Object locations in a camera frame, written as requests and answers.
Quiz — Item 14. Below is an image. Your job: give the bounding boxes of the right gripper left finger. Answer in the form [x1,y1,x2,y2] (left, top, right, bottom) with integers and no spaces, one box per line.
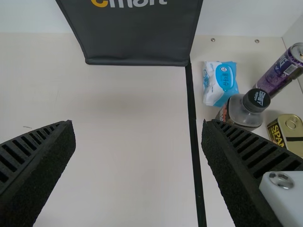
[0,120,77,227]

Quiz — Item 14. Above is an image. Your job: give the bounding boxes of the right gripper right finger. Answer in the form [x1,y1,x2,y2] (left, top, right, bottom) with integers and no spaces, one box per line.
[201,119,303,227]

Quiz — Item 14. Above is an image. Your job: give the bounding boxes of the dark coffee bottle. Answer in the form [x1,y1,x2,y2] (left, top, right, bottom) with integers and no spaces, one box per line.
[214,87,271,132]

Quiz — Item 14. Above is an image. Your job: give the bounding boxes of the rectangular tin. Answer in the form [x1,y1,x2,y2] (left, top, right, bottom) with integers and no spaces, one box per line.
[267,113,303,150]

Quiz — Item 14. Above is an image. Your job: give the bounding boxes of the black strip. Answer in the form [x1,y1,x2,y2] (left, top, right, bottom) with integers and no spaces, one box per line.
[185,60,207,227]

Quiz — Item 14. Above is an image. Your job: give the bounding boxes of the white blue wet wipes pack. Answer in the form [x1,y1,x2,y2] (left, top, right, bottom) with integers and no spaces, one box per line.
[201,60,240,108]

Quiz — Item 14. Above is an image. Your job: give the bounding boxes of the purple can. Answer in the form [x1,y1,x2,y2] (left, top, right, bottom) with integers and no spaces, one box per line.
[252,42,303,99]

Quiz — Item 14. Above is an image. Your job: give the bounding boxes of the dark grey bag with straps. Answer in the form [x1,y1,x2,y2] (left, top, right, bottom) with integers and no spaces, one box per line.
[55,0,205,67]

